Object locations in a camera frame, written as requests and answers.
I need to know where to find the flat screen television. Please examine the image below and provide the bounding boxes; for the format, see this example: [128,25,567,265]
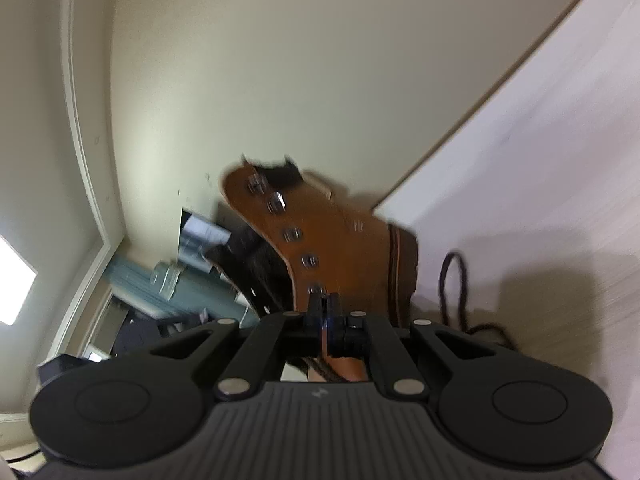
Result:
[179,209,233,273]

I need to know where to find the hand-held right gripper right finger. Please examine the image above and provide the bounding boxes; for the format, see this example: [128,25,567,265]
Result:
[326,294,501,401]

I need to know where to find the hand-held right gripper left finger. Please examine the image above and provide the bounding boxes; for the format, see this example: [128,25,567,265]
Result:
[150,294,327,401]

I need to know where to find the ceiling light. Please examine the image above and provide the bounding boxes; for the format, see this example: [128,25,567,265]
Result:
[0,235,38,326]

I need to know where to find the dark brown shoelace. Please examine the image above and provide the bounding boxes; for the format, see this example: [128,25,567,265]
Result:
[300,252,516,381]

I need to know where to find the teal curtain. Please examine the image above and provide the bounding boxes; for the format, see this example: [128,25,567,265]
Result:
[102,257,251,326]

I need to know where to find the brown leather boot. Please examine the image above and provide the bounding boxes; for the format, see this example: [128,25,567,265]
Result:
[207,155,421,383]

